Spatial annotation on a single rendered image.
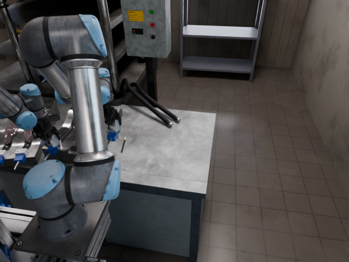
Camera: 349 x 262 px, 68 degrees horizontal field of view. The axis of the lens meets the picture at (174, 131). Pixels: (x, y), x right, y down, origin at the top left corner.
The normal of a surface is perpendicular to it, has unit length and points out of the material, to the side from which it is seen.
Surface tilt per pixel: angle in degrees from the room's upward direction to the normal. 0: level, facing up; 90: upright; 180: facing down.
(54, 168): 8
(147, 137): 0
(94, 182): 56
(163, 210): 90
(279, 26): 90
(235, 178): 0
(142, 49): 90
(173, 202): 90
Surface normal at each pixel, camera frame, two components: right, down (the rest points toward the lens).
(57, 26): 0.11, -0.19
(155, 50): -0.19, 0.60
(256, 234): -0.01, -0.79
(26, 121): 0.75, 0.40
